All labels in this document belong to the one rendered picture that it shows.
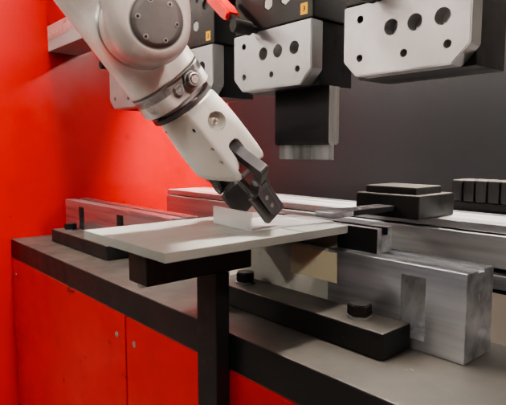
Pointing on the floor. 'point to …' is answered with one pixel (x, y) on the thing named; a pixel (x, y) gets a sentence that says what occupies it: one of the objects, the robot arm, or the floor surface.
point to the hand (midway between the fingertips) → (253, 202)
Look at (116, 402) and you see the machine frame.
